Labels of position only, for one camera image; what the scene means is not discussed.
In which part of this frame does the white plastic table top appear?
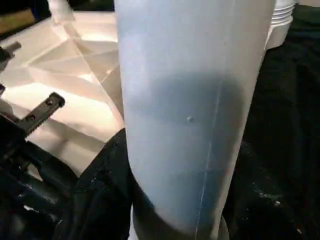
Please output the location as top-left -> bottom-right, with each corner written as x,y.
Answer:
0,10 -> 297,177

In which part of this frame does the black mat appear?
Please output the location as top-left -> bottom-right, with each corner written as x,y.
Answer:
0,0 -> 320,240

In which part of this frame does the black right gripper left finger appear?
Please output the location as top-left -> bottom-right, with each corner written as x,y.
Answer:
52,127 -> 139,240

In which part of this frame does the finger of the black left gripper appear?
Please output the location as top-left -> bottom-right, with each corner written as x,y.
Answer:
19,142 -> 82,190
0,167 -> 68,219

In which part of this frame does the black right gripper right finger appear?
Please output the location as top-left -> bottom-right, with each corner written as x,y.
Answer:
219,140 -> 320,240

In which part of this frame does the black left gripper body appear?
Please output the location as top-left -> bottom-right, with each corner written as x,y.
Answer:
0,92 -> 67,162

